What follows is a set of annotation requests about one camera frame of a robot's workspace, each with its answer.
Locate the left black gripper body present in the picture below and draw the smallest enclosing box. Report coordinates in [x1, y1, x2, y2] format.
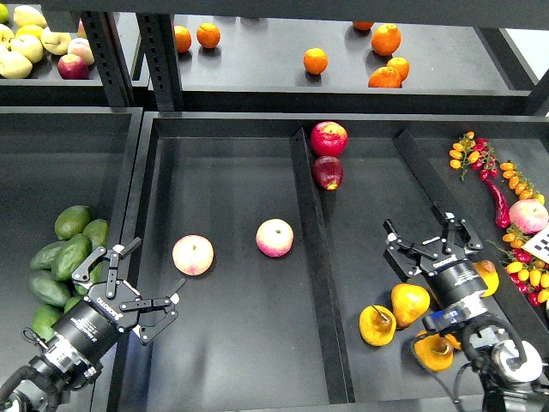
[50, 281, 142, 363]

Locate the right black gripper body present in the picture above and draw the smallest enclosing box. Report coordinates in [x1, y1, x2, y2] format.
[422, 253, 487, 308]

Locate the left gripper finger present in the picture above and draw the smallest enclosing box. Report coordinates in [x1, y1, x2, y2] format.
[118, 278, 187, 345]
[71, 237, 142, 300]

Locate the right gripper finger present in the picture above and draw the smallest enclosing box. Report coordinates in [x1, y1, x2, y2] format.
[431, 202, 483, 260]
[383, 219, 432, 282]

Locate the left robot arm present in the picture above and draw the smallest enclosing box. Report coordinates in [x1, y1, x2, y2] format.
[1, 238, 186, 411]

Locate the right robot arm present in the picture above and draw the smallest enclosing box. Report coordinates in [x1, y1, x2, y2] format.
[383, 209, 548, 411]

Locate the green avocado left pile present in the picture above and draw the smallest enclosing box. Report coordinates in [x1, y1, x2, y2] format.
[30, 240, 66, 270]

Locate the pale yellow pear bottom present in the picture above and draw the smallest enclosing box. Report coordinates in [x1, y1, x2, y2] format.
[0, 51, 33, 79]

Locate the red chili pepper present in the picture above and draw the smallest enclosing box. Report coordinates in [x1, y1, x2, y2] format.
[484, 179, 510, 229]

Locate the pink peach right tray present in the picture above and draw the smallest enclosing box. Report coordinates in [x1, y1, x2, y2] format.
[509, 199, 548, 234]

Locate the lower cherry tomato bunch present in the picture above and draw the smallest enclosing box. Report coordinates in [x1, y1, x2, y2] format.
[489, 224, 548, 307]

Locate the cherry tomato bunch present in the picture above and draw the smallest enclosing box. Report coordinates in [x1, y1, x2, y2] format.
[489, 224, 548, 307]
[448, 130, 498, 181]

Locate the upper cherry tomato bunch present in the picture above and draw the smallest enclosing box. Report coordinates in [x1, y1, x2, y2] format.
[448, 130, 498, 181]

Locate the checkered marker card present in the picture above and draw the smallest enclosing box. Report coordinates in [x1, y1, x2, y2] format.
[522, 227, 549, 264]

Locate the pink apple left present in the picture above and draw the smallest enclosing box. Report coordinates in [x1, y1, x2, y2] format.
[172, 234, 214, 276]

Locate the pink apple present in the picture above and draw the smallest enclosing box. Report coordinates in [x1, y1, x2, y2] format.
[172, 234, 214, 276]
[256, 218, 294, 258]

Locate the dark red apple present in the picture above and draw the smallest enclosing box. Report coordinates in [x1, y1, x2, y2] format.
[311, 155, 343, 191]

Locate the black left tray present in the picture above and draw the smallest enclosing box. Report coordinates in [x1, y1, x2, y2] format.
[1, 107, 142, 380]

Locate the black tray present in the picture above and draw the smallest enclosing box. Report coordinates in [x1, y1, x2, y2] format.
[1, 107, 142, 380]
[112, 112, 548, 411]

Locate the pink apple centre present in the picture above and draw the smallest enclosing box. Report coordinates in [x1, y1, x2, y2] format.
[256, 218, 294, 258]

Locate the black middle tray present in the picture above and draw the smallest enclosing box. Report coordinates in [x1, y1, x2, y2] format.
[112, 112, 548, 411]

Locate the bright red apple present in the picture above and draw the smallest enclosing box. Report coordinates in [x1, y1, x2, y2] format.
[311, 121, 348, 157]

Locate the orange lower right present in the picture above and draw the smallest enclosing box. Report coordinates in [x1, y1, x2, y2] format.
[368, 66, 402, 88]

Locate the orange right small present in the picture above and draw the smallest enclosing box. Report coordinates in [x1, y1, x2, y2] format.
[386, 57, 410, 82]

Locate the black upper left shelf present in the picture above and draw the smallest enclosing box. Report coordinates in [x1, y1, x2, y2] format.
[0, 3, 151, 107]

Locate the large orange upper right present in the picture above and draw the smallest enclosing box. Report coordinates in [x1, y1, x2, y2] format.
[371, 23, 401, 57]

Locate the red apple upper shelf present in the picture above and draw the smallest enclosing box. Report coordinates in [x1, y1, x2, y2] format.
[57, 53, 89, 80]

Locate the orange centre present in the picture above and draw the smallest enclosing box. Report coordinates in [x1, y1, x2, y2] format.
[303, 48, 329, 76]

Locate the pale peach upper shelf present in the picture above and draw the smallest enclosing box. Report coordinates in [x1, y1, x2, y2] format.
[68, 38, 95, 66]

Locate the orange cherry tomato string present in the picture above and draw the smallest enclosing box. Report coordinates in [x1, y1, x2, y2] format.
[499, 161, 546, 206]

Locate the black perforated upright post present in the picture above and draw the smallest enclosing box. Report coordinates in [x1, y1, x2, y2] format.
[81, 11, 134, 107]

